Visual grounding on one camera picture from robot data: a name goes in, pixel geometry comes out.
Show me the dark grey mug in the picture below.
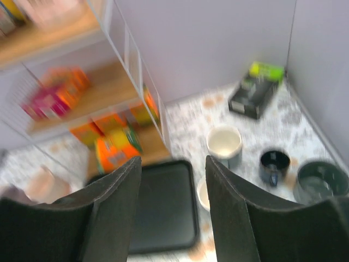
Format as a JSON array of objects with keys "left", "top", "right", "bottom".
[{"left": 293, "top": 160, "right": 348, "bottom": 205}]

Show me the yellow sponge box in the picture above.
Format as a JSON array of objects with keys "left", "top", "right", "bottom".
[
  {"left": 69, "top": 122, "right": 104, "bottom": 148},
  {"left": 127, "top": 85, "right": 159, "bottom": 126},
  {"left": 92, "top": 112, "right": 127, "bottom": 134}
]

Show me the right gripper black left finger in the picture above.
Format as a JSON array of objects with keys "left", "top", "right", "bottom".
[{"left": 1, "top": 157, "right": 142, "bottom": 261}]

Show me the floral table mat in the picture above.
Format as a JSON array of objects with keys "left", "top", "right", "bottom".
[{"left": 0, "top": 81, "right": 339, "bottom": 262}]

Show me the yellow sponge box middle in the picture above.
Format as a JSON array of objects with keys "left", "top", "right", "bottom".
[{"left": 92, "top": 112, "right": 127, "bottom": 134}]

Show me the black green razor box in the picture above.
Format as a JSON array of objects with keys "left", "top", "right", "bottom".
[{"left": 228, "top": 62, "right": 285, "bottom": 120}]

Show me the slate blue mug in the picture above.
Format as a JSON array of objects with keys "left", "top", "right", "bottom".
[{"left": 206, "top": 126, "right": 243, "bottom": 170}]

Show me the yellow sponge box right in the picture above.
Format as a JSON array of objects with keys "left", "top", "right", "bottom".
[{"left": 127, "top": 85, "right": 159, "bottom": 126}]

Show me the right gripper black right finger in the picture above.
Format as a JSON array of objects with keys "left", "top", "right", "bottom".
[{"left": 206, "top": 156, "right": 348, "bottom": 261}]

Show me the light blue faceted mug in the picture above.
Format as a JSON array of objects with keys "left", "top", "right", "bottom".
[{"left": 196, "top": 177, "right": 210, "bottom": 212}]

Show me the navy blue mug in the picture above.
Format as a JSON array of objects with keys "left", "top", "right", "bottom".
[{"left": 259, "top": 148, "right": 291, "bottom": 187}]

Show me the black serving tray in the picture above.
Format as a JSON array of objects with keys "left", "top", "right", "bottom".
[{"left": 87, "top": 159, "right": 200, "bottom": 255}]

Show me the pink orange sponge box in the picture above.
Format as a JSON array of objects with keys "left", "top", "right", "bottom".
[{"left": 21, "top": 68, "right": 91, "bottom": 121}]

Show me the lavender purple mug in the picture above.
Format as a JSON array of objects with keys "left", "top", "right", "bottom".
[{"left": 1, "top": 186, "right": 29, "bottom": 203}]

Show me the yellow sponge box left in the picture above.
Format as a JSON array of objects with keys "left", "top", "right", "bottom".
[{"left": 69, "top": 122, "right": 104, "bottom": 148}]

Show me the white wire wooden shelf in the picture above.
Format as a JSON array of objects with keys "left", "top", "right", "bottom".
[{"left": 1, "top": 1, "right": 170, "bottom": 168}]

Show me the orange green sponge pack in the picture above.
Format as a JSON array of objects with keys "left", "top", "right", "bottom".
[{"left": 94, "top": 126, "right": 143, "bottom": 173}]

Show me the pink mug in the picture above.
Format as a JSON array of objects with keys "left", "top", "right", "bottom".
[{"left": 24, "top": 166, "right": 71, "bottom": 204}]

